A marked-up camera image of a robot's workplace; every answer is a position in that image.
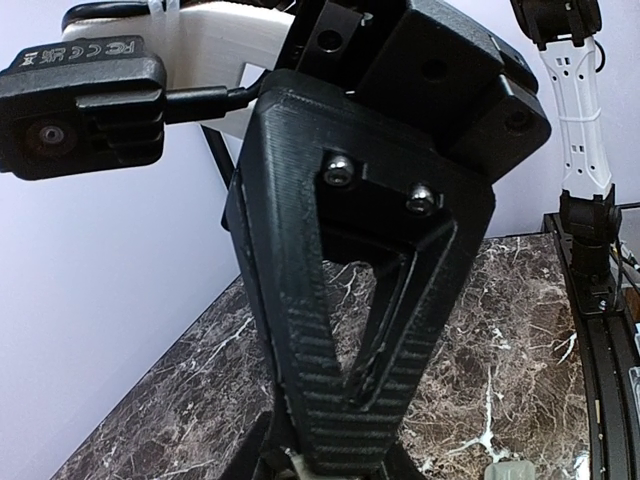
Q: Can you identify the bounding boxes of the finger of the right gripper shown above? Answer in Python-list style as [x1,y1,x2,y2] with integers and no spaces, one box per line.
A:
[226,70,494,475]

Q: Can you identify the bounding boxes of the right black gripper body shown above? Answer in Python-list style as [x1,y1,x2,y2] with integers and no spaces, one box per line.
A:
[289,1,551,181]

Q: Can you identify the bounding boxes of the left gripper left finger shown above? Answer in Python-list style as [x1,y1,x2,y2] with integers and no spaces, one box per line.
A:
[253,411,285,479]

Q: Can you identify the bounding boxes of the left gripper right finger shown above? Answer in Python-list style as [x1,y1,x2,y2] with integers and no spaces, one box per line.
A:
[384,442,425,480]

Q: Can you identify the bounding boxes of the grey battery cover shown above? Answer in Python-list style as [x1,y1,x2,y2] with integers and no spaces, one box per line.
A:
[290,454,316,480]

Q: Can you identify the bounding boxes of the white remote control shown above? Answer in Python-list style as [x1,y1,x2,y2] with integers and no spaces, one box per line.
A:
[483,460,535,480]

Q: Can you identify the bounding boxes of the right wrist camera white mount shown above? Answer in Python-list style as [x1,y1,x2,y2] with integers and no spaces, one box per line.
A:
[0,0,301,182]

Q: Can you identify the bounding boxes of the black front rail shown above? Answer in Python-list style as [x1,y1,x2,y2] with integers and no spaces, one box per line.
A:
[543,213,639,479]

